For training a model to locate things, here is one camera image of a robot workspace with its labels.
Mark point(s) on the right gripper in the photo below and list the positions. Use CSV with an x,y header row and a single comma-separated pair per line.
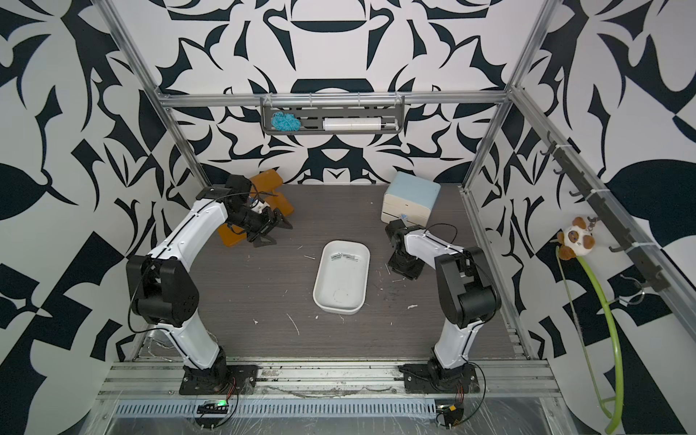
x,y
406,265

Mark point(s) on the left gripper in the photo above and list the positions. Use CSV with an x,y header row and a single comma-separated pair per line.
x,y
268,226

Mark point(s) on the white plastic storage tray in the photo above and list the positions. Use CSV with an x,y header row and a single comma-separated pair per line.
x,y
340,286

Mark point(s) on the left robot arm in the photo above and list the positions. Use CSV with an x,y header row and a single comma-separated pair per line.
x,y
163,293

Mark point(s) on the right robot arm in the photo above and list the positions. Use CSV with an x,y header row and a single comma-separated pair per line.
x,y
467,293

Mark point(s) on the blue white drawer box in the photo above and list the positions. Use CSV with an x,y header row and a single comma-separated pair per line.
x,y
410,199

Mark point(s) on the orange wooden shelf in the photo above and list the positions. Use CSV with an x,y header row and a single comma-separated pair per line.
x,y
264,185

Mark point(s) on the teal scrunchie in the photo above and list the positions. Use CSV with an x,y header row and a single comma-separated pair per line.
x,y
285,122

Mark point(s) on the white roll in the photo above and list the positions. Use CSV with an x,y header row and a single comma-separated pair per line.
x,y
352,124

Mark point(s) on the black power adapter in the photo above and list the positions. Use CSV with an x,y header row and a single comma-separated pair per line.
x,y
449,416

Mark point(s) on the plush toy animal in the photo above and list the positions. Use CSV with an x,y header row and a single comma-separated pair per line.
x,y
578,239

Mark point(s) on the small controller board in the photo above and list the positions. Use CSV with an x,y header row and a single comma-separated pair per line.
x,y
220,407

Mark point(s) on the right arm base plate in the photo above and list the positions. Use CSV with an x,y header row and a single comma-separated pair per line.
x,y
432,378

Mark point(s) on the grey wall rack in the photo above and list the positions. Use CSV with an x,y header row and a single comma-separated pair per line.
x,y
311,109

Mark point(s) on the white perforated cable duct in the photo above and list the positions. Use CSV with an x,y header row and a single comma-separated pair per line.
x,y
286,408

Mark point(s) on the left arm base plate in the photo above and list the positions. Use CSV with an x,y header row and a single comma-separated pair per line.
x,y
218,381

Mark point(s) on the black hook rail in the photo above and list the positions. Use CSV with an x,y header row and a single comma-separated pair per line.
x,y
628,239

